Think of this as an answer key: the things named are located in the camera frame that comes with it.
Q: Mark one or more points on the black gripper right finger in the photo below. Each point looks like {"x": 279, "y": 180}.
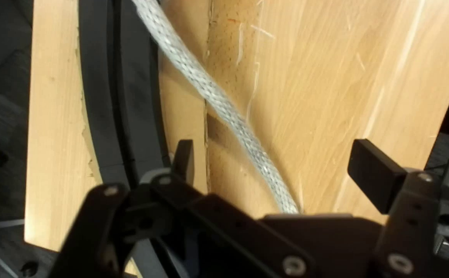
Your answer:
{"x": 381, "y": 172}

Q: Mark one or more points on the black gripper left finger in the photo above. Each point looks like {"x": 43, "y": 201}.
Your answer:
{"x": 183, "y": 221}

